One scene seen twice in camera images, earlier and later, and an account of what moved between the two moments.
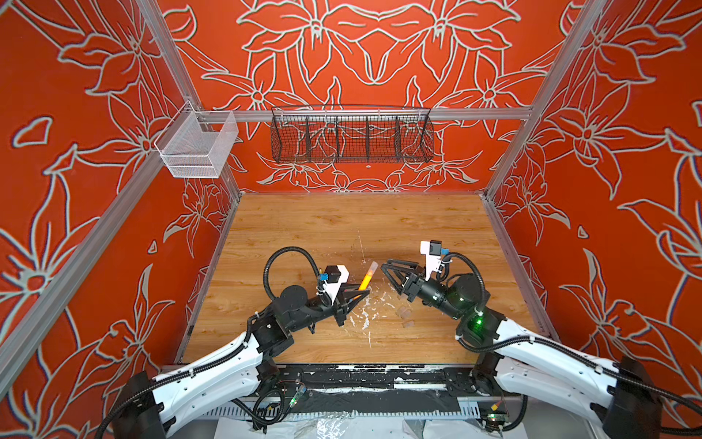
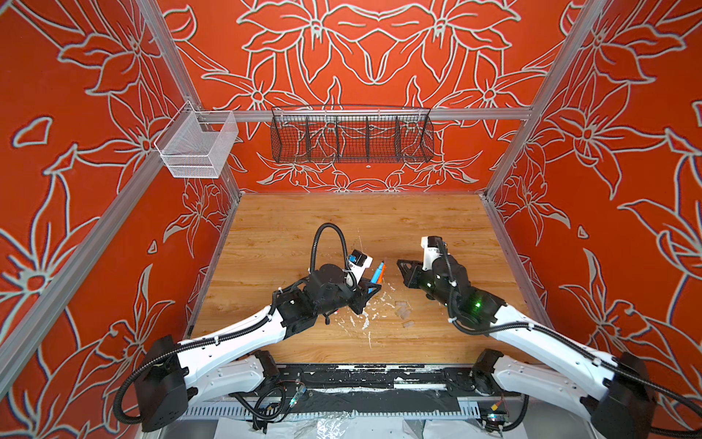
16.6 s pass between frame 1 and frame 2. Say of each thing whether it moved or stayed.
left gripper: moved
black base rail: stayed
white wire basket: stayed
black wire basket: stayed
